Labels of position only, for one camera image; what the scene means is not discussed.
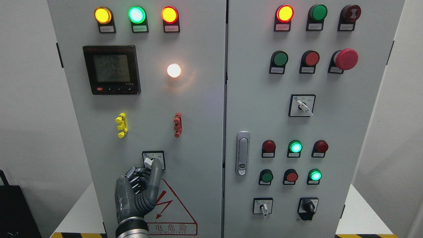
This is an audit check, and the green indicator unlit top right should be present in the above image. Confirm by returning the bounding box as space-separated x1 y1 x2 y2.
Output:
306 4 328 31

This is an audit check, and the white rotary selector switch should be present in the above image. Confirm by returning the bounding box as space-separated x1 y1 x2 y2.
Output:
142 150 166 170

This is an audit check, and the silver door handle lock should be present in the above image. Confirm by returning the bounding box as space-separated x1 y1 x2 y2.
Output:
235 131 250 176

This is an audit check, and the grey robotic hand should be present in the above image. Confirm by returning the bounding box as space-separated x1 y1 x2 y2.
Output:
115 159 162 224

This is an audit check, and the yellow terminal clip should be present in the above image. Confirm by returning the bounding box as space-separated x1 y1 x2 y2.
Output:
115 112 128 138

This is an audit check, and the green push button upper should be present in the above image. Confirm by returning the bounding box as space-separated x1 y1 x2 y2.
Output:
269 50 288 74

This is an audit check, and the green push button lower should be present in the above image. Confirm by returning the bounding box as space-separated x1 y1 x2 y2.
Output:
258 169 274 186

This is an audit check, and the yellow indicator light top left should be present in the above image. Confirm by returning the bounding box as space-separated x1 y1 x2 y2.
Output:
94 6 116 33

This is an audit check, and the green lit button lower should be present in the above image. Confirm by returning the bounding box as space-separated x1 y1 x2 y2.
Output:
307 169 322 185

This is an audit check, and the red push button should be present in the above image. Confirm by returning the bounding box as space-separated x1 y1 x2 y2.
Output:
299 50 320 74
283 169 298 185

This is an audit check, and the grey electrical cabinet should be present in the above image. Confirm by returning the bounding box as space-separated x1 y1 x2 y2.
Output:
47 0 405 238

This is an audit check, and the green lit indicator middle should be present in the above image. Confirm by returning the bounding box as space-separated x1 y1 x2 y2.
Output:
287 140 303 158

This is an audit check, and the dark red indicator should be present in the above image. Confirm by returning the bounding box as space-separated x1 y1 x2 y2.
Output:
311 140 329 158
261 140 276 158

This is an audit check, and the black knob selector switch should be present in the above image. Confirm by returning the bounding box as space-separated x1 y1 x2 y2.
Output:
297 197 319 220

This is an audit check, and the red push button upper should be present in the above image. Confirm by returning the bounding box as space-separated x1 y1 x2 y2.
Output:
299 50 320 74

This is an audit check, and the dark red indicator right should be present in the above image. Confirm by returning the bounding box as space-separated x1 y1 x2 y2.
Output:
311 140 329 158

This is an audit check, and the orange-red indicator light left door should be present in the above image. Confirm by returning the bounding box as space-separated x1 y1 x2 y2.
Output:
161 6 180 33

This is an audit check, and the red emergency stop button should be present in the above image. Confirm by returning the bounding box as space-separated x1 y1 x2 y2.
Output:
328 48 359 74

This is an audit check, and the green push button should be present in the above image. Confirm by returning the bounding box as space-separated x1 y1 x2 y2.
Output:
269 50 288 74
258 169 274 186

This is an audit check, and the white selector switch upper right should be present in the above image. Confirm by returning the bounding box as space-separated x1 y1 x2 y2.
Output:
288 94 316 117

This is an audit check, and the red electric hazard sticker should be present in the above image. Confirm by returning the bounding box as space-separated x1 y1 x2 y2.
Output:
145 179 198 236

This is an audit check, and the white selector switch lower right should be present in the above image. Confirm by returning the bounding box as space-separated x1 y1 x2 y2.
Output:
252 197 273 217

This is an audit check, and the green indicator light top left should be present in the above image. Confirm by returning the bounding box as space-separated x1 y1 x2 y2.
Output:
128 6 149 33

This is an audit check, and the dark red buzzer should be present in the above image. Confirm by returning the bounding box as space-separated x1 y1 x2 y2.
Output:
337 5 361 31

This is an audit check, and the red push button lower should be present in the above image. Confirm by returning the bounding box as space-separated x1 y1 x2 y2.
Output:
283 169 298 185

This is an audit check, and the red terminal clip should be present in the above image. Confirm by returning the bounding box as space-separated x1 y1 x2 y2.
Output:
173 112 182 138

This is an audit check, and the black digital power meter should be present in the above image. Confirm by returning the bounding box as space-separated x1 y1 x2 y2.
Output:
83 45 141 95

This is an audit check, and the dark red indicator left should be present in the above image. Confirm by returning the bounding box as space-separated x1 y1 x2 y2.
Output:
261 140 276 158

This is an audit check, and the red lit indicator right door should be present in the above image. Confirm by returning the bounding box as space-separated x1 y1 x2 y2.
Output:
274 5 294 32

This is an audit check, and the clear round lamp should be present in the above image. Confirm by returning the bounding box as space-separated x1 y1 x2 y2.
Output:
167 63 181 78

